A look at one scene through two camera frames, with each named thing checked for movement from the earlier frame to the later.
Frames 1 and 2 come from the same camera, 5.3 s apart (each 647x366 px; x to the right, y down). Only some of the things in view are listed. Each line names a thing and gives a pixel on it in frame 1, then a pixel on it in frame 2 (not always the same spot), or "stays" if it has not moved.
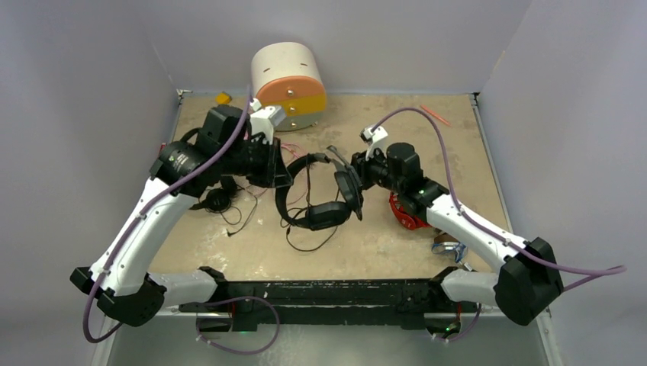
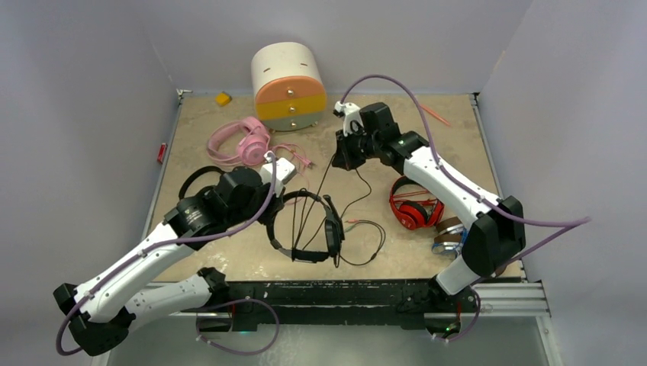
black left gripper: [274, 173] -> [275, 203]
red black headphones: [407, 216] stays
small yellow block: [223, 97] stays
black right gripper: [361, 166] -> [345, 158]
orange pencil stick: [436, 115] stays
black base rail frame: [416, 302] stays
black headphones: [321, 216] -> [333, 231]
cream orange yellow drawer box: [288, 75] stays
